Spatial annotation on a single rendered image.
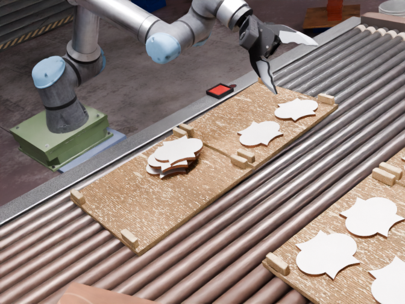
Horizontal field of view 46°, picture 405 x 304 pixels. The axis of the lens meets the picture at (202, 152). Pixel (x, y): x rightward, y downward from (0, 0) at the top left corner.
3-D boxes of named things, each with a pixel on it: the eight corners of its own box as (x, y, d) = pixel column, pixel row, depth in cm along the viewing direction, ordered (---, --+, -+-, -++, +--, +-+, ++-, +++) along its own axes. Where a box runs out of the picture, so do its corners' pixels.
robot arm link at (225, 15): (229, -7, 113) (210, 20, 116) (243, 5, 112) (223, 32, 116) (241, -6, 119) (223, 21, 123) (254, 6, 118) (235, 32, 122)
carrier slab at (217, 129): (178, 134, 160) (177, 130, 159) (259, 84, 180) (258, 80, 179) (255, 170, 136) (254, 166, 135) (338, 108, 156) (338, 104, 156)
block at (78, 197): (71, 198, 138) (68, 190, 136) (76, 194, 139) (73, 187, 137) (81, 206, 134) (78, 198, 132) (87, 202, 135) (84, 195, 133)
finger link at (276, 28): (299, 25, 109) (263, 23, 113) (297, 25, 108) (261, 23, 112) (297, 46, 111) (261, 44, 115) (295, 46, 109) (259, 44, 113)
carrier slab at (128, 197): (71, 200, 139) (69, 196, 138) (176, 136, 159) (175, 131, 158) (139, 257, 116) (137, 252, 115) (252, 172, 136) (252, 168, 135)
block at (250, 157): (237, 157, 140) (235, 150, 139) (241, 154, 141) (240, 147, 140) (252, 164, 136) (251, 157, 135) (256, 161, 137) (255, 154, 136)
